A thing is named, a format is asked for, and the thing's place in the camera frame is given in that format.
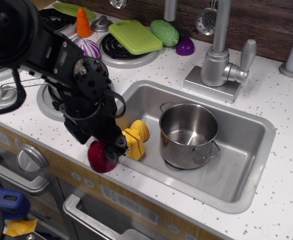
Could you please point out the green toy plate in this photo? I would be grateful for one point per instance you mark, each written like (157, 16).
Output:
(72, 9)

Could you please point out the silver oven door handle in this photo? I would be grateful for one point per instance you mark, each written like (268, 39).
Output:
(95, 226)

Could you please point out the yellow cloth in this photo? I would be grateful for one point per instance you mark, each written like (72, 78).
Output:
(20, 227)

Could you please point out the green toy bitter gourd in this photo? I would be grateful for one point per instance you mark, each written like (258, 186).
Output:
(165, 32)

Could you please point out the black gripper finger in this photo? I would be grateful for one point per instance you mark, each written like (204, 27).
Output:
(111, 155)
(125, 151)

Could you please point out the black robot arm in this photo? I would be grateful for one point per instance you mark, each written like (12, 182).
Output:
(30, 43)

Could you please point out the back left stove burner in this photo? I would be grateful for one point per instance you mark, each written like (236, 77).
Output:
(61, 22)

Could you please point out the silver post middle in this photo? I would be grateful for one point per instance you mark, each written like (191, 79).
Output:
(170, 9)

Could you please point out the silver stove knob front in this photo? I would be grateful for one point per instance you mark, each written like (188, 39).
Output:
(9, 98)

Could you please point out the silver left drawer handle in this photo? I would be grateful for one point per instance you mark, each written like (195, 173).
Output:
(35, 187)

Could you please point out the back right stove burner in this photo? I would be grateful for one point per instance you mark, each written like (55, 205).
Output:
(114, 55)

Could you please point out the orange toy carrot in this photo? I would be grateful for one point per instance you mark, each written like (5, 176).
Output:
(82, 24)

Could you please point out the purple striped toy onion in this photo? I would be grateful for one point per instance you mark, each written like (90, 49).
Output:
(90, 48)

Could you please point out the yellow toy bell pepper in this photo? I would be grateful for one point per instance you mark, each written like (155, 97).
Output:
(135, 143)

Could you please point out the hanging silver spoon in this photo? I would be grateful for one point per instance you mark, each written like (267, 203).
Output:
(118, 4)

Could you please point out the steel saucepan with lid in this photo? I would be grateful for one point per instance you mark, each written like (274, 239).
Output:
(31, 82)

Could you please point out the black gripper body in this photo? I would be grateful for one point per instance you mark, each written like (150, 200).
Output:
(92, 112)

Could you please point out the silver stove knob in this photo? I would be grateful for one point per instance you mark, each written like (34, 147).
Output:
(9, 98)
(101, 25)

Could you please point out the steel pot in sink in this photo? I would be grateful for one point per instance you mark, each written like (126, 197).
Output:
(187, 134)

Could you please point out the silver sink basin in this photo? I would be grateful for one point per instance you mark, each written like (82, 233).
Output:
(228, 181)

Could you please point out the silver stove knob back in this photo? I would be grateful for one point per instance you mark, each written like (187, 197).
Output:
(101, 25)

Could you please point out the green cutting board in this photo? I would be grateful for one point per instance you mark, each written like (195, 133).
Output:
(135, 37)

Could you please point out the blue clamp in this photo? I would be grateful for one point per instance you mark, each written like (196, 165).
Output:
(14, 204)

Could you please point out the front stove burner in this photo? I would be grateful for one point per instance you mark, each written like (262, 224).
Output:
(45, 104)

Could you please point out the silver oven dial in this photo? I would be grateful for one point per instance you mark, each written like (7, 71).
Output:
(30, 160)

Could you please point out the hanging silver strainer ladle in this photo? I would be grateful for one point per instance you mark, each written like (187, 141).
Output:
(206, 19)

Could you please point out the yellow toy corn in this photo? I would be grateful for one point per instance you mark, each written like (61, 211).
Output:
(142, 128)

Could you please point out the purple toy eggplant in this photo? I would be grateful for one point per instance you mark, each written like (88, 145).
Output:
(185, 46)

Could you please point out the silver toy faucet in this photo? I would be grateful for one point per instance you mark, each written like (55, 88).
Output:
(218, 77)

